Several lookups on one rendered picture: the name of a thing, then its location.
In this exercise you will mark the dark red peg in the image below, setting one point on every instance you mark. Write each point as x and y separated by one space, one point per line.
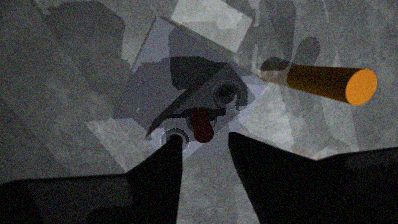
203 131

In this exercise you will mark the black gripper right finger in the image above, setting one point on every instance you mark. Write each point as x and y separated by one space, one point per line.
286 188

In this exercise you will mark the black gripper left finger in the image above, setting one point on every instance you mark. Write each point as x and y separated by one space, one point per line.
146 194

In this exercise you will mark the dark brown cylinder with orange end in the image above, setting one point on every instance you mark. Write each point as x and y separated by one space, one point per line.
350 85

